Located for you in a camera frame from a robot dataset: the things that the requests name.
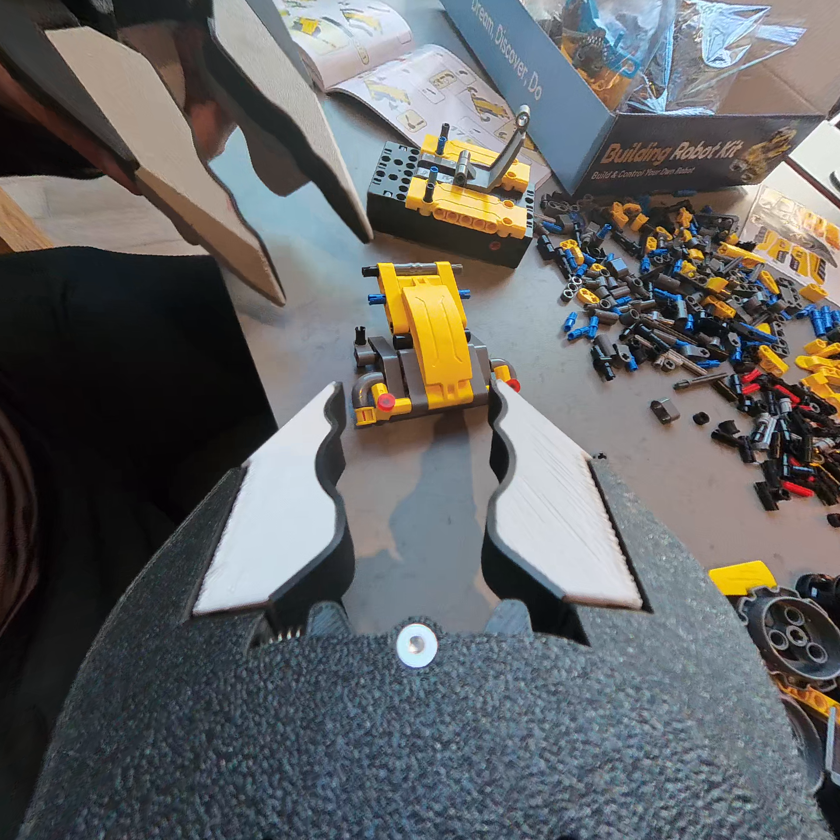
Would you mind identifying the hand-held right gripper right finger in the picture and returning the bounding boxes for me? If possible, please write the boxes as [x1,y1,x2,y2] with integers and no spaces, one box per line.
[482,379,644,611]

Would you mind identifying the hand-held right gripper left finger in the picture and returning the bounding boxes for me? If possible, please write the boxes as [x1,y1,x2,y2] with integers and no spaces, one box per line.
[193,382,355,624]

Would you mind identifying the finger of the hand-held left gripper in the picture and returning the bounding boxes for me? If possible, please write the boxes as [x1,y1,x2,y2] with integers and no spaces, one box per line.
[0,0,287,307]
[206,0,375,244]

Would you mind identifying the yellow grey toy vehicle assembly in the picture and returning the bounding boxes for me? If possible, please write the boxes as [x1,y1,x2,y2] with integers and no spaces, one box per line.
[351,260,522,427]

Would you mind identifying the person's left hand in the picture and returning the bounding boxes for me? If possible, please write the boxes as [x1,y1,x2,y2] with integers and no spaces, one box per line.
[185,92,234,161]

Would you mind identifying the open instruction booklet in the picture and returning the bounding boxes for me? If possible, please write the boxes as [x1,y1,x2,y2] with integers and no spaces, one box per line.
[276,0,552,188]

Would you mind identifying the yellow curved panel piece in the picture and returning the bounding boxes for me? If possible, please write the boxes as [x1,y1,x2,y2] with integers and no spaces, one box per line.
[709,561,778,597]

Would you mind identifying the black battery box yellow beams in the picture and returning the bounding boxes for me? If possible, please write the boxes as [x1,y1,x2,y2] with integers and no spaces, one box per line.
[366,105,536,270]

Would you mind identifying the blue cardboard kit box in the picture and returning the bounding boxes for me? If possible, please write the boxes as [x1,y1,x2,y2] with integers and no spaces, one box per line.
[440,0,828,198]

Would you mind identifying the pile of small building pieces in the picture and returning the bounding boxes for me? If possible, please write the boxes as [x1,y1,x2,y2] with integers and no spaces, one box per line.
[535,190,840,513]

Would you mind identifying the group of toy wheels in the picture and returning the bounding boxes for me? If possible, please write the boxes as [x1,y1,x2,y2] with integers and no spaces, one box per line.
[735,571,840,788]

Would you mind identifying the person's brown shirt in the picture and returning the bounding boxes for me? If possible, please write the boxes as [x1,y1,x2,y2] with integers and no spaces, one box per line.
[0,403,40,634]

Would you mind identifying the clear bag of blue parts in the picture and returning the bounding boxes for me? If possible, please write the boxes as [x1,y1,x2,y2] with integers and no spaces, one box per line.
[538,0,808,112]

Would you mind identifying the white flat pad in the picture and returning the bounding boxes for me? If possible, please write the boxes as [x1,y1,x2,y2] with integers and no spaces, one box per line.
[784,121,840,198]

